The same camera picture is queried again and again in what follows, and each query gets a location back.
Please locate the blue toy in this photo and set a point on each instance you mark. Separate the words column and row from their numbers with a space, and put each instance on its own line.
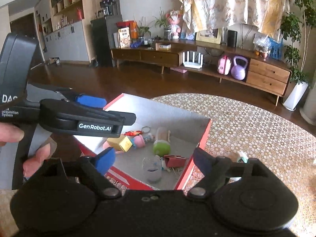
column 136, row 45

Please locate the clear bottle with green cap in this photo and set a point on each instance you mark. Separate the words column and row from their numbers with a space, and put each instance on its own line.
column 161, row 145

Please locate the cream picture frame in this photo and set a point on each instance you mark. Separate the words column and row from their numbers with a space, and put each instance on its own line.
column 208, row 38

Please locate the white planter pot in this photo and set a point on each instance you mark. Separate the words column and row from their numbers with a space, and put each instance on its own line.
column 296, row 95

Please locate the orange box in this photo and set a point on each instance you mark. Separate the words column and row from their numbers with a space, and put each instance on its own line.
column 133, row 30

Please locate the white router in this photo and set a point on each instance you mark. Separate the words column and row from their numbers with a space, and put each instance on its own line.
column 193, row 60

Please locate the pink toy case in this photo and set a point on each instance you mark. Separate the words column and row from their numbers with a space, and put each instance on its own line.
column 224, row 65

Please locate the tall leafy plant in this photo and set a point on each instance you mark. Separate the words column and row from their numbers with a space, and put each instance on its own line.
column 293, row 32

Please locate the purple kettlebell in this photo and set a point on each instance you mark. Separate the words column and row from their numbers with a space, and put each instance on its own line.
column 239, row 71

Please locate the black coffee machine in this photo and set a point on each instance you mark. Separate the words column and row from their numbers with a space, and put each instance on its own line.
column 109, row 7

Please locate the clear plastic bag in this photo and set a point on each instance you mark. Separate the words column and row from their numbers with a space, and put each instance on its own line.
column 261, row 42

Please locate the black speaker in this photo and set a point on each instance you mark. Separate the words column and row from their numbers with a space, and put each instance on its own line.
column 232, row 39

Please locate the beige snack box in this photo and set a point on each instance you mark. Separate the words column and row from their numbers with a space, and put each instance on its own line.
column 124, row 38

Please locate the black cabinet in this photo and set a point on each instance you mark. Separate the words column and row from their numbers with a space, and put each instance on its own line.
column 103, row 42

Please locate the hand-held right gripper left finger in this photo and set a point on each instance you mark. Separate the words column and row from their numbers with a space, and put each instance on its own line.
column 106, row 159

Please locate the translucent grey container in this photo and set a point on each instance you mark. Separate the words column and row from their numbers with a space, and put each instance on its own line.
column 151, row 169

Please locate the red cardboard shoe box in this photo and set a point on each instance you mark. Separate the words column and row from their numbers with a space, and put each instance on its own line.
column 160, row 113

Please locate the small cardboard box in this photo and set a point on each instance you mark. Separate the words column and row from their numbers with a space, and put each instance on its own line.
column 164, row 46

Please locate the pink white rabbit toy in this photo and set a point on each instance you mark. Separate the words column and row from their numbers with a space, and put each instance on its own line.
column 139, row 142

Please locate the person's left hand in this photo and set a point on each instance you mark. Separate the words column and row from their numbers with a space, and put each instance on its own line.
column 34, row 161

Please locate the small teal figurine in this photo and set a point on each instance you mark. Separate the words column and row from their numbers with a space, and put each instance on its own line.
column 148, row 137

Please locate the potted green plant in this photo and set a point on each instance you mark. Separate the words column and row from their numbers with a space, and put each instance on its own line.
column 164, row 23

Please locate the wooden tv cabinet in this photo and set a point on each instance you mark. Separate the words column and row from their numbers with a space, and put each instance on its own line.
column 266, row 76

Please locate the small yellow box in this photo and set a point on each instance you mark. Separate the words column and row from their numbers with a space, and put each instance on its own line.
column 123, row 143

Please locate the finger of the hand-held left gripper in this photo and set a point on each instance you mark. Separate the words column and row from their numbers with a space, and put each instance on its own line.
column 128, row 119
column 91, row 101

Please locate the small potted grass plant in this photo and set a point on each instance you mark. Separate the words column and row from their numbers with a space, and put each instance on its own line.
column 143, row 33

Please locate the beige lace tablecloth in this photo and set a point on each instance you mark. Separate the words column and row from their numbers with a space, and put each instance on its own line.
column 246, row 128

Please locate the pink doll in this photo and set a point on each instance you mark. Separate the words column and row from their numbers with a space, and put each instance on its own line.
column 175, row 24

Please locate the floral hanging cloth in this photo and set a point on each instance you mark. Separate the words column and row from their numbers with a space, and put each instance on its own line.
column 234, row 2

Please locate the wall shelf unit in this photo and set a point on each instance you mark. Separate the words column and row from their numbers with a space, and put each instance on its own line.
column 66, row 24

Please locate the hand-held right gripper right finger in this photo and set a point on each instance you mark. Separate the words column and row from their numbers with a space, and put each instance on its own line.
column 203, row 160

